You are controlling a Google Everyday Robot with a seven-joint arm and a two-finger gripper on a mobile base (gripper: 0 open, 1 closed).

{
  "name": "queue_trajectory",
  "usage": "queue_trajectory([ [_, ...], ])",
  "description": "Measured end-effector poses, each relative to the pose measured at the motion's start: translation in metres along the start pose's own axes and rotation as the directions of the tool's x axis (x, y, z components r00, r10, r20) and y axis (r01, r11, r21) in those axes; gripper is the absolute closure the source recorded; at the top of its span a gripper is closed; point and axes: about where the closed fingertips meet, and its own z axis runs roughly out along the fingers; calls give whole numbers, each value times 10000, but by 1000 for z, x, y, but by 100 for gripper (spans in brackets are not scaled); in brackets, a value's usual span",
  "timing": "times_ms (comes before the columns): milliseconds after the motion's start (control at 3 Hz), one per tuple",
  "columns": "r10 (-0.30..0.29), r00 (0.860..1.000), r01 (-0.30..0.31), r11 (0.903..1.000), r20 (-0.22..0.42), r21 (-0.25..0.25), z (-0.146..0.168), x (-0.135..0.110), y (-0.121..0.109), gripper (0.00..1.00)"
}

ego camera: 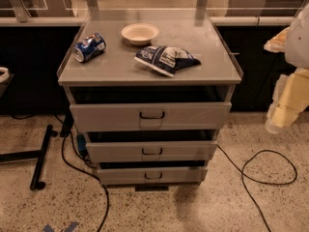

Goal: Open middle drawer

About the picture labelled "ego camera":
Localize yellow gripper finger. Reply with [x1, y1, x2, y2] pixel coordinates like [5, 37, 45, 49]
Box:
[265, 74, 300, 134]
[264, 27, 289, 53]

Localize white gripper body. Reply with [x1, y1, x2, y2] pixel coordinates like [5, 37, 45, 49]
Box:
[278, 69, 309, 111]

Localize grey drawer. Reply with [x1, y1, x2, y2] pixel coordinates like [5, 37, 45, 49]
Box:
[86, 141, 216, 162]
[70, 102, 231, 132]
[98, 166, 207, 186]

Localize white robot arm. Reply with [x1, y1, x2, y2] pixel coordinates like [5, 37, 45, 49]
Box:
[264, 5, 309, 134]

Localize grey drawer cabinet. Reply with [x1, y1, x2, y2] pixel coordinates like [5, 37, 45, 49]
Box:
[59, 9, 242, 189]

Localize grey bottom drawer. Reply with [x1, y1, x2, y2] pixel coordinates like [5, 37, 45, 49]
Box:
[98, 166, 207, 186]

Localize grey top drawer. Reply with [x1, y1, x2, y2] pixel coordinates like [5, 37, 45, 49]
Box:
[70, 102, 231, 132]

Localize blue white chip bag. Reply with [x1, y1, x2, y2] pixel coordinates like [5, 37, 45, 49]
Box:
[134, 45, 201, 77]

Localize white paper bowl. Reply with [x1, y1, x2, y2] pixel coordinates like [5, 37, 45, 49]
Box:
[122, 23, 159, 45]

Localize crushed blue soda can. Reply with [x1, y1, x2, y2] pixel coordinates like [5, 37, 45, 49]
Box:
[73, 33, 106, 63]

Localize blue power box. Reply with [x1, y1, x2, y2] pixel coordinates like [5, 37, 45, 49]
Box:
[76, 134, 87, 156]

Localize black metal stand base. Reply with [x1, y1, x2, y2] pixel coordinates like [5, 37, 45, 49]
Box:
[0, 125, 58, 190]

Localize white object at left edge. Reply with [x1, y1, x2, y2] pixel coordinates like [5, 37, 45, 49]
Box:
[0, 67, 10, 83]

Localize black floor cable right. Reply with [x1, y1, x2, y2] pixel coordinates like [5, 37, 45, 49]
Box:
[217, 144, 298, 232]

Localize black floor cable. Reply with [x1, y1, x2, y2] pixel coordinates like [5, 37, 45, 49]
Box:
[54, 114, 110, 232]
[217, 144, 298, 232]

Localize black floor cable left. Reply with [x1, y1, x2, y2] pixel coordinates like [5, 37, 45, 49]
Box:
[54, 114, 110, 232]

